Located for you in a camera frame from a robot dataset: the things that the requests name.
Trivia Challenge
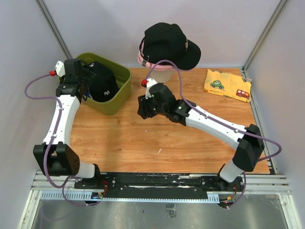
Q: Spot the grey slotted cable duct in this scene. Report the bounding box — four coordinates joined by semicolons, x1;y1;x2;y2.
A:
41;191;220;204

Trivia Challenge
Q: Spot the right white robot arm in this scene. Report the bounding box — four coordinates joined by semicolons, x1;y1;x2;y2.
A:
137;79;264;191

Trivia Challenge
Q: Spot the black cap gold logo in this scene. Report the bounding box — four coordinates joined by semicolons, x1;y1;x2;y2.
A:
142;22;201;71

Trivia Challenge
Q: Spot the white mannequin head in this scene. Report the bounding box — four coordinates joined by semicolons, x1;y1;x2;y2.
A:
151;70;174;83

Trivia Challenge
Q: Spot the pink baseball cap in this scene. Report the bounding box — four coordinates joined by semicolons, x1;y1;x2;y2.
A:
137;39;174;71

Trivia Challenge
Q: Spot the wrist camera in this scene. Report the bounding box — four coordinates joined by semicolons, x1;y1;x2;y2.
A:
141;78;158;99
49;61;65;77

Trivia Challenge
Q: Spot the black cap white logo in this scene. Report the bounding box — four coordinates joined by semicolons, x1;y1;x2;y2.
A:
83;61;119;103

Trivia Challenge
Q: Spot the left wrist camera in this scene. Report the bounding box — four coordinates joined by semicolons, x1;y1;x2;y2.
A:
49;61;65;77

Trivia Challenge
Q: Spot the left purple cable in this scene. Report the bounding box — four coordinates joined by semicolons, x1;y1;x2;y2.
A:
24;73;103;207

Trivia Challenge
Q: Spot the aluminium frame post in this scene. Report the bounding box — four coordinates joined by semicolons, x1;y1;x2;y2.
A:
242;0;290;73
35;0;72;59

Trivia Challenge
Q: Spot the right aluminium frame post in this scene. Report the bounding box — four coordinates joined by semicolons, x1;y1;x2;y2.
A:
242;0;290;73

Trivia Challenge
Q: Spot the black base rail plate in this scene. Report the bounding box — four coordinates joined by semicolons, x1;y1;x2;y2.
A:
74;172;244;197

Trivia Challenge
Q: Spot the left aluminium frame post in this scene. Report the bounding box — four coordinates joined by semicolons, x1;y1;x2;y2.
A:
35;0;72;59

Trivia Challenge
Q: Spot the green plastic bin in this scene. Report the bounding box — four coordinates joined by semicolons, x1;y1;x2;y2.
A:
58;52;132;116

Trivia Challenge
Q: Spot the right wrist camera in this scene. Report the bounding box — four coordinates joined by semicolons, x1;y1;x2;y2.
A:
141;78;158;99

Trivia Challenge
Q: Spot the yellow cartoon car cloth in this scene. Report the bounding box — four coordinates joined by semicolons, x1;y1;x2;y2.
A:
203;69;252;103

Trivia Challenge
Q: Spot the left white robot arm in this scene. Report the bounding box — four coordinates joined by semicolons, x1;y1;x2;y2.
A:
33;59;102;189

